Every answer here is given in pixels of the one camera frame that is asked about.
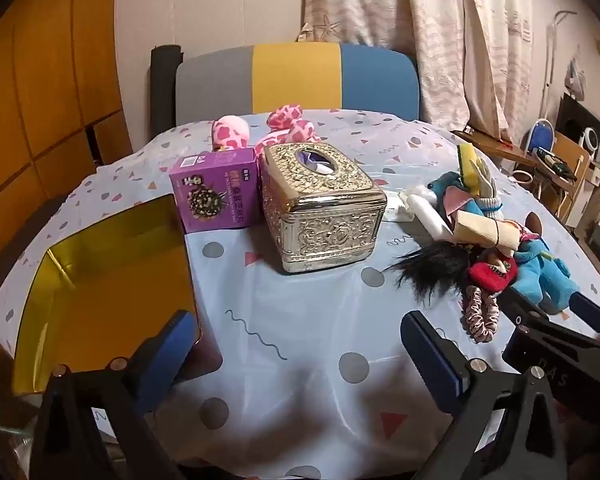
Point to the pink satin scrunchie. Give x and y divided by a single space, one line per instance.
491 320

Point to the black furry pom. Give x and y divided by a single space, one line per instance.
435 265

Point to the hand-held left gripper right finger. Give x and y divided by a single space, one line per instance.
430 355

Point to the white grey fabric glove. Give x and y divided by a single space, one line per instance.
487 182

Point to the wooden chair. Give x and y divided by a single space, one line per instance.
570 160

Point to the red plush pouch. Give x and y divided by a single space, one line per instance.
490 274

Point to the white pole stand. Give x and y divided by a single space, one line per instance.
550 75

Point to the yellow sponge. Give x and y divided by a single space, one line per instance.
467 162

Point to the wooden side table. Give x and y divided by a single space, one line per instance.
485 141

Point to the blue plush toy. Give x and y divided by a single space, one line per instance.
535 265

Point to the beige cloth roll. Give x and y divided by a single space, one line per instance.
480 230

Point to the blue folding chair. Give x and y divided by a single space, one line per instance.
542 132

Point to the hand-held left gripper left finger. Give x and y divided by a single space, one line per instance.
172 355

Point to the blue plush elephant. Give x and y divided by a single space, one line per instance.
450 185

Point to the black monitor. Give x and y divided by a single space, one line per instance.
575 110

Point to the pink spotted plush toy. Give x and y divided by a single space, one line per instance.
287 120

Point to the grey yellow blue chair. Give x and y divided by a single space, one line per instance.
295 75

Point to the white cloth roll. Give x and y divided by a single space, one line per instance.
432 220

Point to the orange wooden wardrobe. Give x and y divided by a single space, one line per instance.
40 85

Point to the printed beige curtain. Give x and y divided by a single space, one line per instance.
405 20

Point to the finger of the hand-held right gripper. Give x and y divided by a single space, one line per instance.
525 312
592 315

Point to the yellow tin box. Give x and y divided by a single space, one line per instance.
105 285

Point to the purple cloth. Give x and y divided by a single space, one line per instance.
215 195

